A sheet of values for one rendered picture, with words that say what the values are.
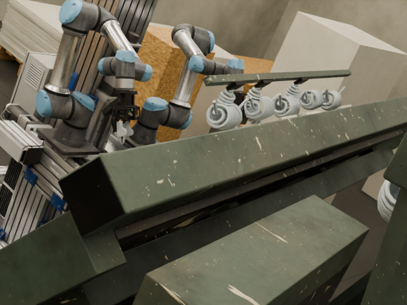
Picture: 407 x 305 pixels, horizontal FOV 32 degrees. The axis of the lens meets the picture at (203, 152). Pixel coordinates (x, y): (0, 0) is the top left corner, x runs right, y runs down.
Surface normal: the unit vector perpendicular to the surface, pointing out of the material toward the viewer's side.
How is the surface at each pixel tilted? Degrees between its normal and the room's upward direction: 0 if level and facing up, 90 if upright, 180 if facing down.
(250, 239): 0
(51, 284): 90
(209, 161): 35
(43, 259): 90
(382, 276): 97
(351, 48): 90
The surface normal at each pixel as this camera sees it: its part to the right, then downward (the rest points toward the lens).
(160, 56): -0.60, 0.04
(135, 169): 0.77, -0.42
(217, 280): 0.39, -0.86
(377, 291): -0.94, -0.16
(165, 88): 0.70, 0.50
